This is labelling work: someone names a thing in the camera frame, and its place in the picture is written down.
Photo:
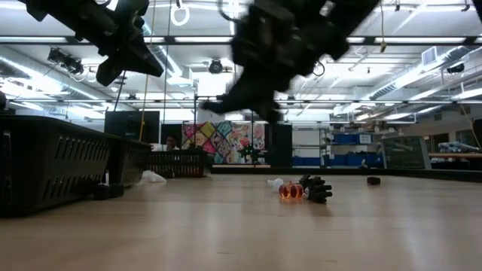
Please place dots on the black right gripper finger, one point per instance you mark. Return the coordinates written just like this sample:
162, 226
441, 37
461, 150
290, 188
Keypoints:
271, 107
237, 99

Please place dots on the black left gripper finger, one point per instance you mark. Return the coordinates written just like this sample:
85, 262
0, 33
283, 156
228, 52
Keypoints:
109, 71
145, 60

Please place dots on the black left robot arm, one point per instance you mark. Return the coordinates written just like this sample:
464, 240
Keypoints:
75, 19

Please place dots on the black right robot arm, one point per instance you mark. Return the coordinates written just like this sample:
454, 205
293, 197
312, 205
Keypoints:
339, 22

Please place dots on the black background robot arm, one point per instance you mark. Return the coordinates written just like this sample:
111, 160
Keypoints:
250, 152

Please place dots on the round black ceiling spotlight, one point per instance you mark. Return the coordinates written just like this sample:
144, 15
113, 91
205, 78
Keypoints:
215, 66

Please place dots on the colourful mural panel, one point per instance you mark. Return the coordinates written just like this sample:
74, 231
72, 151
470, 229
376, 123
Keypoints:
211, 139

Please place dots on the blue storage bin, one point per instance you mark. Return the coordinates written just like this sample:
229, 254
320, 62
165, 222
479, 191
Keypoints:
344, 139
307, 162
357, 161

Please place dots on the black partition panel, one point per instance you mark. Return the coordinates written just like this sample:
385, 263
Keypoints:
165, 130

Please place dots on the white plastic ghost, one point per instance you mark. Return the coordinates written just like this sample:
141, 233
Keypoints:
275, 183
156, 178
144, 173

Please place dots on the person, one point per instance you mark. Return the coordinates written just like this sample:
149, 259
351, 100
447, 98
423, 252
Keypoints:
171, 143

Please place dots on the orange translucent plastic pumpkin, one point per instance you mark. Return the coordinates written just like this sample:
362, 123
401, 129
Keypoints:
290, 190

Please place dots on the black slotted plastic basket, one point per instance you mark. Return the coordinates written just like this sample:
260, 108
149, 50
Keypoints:
45, 169
132, 162
175, 163

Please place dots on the yellow hanging power plug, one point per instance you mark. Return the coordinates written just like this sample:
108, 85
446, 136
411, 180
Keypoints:
383, 46

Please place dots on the white ceiling air vent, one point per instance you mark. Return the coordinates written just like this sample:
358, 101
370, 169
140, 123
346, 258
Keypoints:
429, 56

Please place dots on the wooden workbench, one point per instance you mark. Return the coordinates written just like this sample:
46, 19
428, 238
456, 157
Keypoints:
452, 155

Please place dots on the grey rolled bundle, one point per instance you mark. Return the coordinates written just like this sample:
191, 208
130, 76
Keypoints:
457, 147

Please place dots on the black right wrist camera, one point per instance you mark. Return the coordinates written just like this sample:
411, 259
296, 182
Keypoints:
246, 43

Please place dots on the black ceiling camera mount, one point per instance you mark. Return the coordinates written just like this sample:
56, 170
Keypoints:
64, 60

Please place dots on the black metal gantry frame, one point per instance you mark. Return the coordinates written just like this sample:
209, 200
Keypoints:
196, 131

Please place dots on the grey glass-front enclosure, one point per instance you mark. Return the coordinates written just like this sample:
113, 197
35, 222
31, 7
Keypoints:
404, 152

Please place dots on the black ceiling camera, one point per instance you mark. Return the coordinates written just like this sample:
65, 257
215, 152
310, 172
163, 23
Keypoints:
455, 68

